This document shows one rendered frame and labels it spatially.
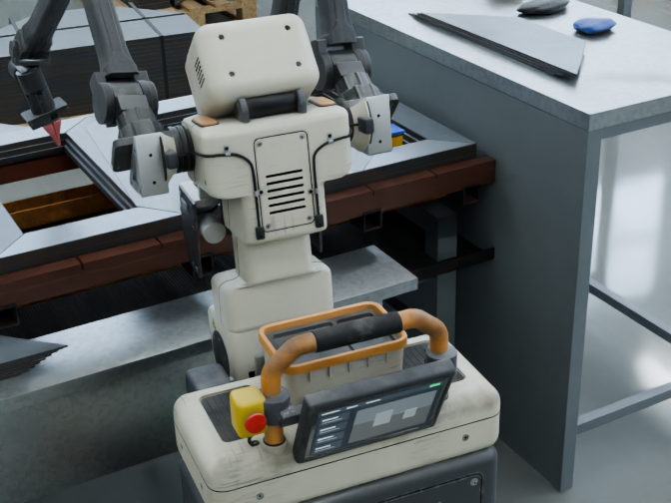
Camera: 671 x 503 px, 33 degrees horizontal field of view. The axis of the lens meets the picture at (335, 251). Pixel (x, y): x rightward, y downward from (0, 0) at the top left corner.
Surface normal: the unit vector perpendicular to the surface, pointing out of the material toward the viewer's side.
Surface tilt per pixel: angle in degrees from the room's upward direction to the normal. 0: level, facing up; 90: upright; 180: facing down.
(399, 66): 90
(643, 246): 0
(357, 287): 0
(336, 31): 67
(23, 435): 90
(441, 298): 90
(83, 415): 90
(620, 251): 0
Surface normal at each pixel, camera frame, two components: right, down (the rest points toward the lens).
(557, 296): -0.88, 0.24
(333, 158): 0.38, 0.28
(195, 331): -0.03, -0.89
